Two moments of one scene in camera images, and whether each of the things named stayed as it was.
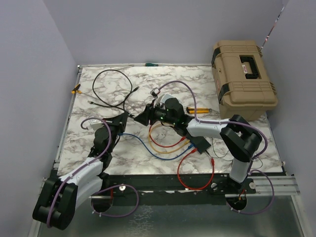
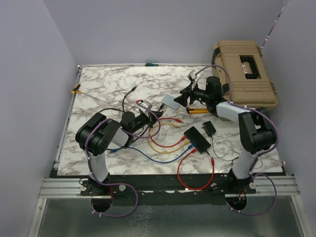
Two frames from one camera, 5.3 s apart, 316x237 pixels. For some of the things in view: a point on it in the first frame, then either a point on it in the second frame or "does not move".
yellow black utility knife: x=191 y=110 does not move
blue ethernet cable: x=153 y=155 to x=114 y=149
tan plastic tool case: x=243 y=86 does not move
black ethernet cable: x=108 y=105 to x=112 y=108
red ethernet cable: x=192 y=151 does not move
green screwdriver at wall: x=151 y=64 does not move
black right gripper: x=148 y=113 to x=182 y=99
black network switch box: x=199 y=142 does not move
